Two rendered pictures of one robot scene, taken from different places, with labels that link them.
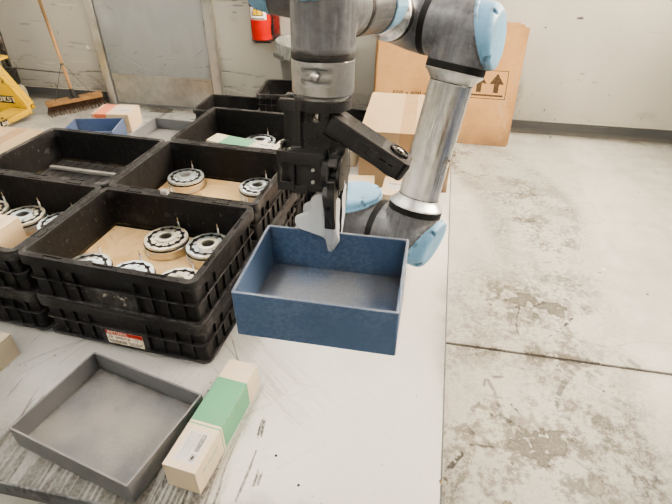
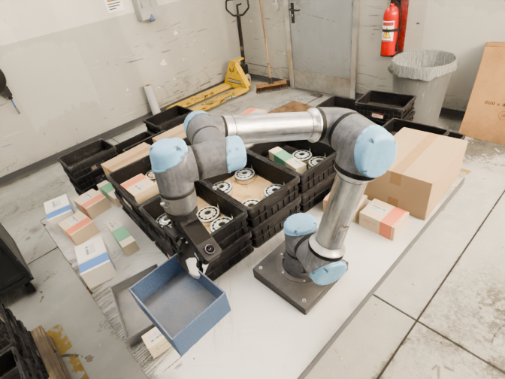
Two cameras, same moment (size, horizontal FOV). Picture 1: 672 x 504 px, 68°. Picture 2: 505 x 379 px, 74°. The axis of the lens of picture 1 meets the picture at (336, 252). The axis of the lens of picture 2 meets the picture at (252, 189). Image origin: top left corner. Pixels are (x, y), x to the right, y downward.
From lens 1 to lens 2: 61 cm
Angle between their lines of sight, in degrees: 33
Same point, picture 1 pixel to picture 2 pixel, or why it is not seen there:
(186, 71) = (335, 71)
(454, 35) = (344, 150)
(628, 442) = not seen: outside the picture
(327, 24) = (161, 183)
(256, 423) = not seen: hidden behind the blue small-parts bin
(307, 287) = (183, 292)
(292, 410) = (217, 338)
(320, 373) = (245, 322)
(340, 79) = (175, 207)
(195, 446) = (157, 335)
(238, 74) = (368, 76)
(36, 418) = (123, 286)
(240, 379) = not seen: hidden behind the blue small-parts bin
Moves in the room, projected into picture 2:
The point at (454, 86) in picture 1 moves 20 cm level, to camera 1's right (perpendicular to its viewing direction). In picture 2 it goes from (346, 182) to (427, 202)
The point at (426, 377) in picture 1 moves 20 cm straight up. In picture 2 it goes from (299, 357) to (294, 321)
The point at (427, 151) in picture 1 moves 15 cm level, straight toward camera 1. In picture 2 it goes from (328, 217) to (294, 247)
